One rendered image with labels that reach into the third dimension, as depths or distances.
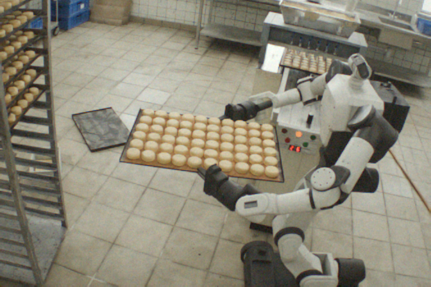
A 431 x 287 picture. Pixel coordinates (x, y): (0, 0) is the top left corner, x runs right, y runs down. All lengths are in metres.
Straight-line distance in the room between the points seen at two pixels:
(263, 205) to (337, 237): 1.64
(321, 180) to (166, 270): 1.39
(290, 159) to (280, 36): 0.93
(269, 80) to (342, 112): 1.46
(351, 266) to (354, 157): 1.02
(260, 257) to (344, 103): 1.13
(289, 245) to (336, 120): 0.66
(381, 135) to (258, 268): 1.17
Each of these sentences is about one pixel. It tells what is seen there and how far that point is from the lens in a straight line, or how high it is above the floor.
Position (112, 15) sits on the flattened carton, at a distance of 6.33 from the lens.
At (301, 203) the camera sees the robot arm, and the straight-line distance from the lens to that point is 1.27.
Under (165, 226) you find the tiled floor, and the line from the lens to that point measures 2.67.
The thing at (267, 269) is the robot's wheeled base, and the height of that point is 0.19.
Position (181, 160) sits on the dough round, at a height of 1.02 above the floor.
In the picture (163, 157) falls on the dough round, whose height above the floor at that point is 1.02.
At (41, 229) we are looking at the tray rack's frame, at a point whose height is 0.15.
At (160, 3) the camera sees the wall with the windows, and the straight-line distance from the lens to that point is 6.27.
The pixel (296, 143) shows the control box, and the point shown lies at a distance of 2.25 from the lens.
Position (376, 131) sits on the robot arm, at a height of 1.30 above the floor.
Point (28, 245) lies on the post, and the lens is 1.96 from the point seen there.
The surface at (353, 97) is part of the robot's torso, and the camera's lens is 1.48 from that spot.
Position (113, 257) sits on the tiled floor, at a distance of 2.48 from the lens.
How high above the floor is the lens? 1.89
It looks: 30 degrees down
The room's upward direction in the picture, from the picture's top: 8 degrees clockwise
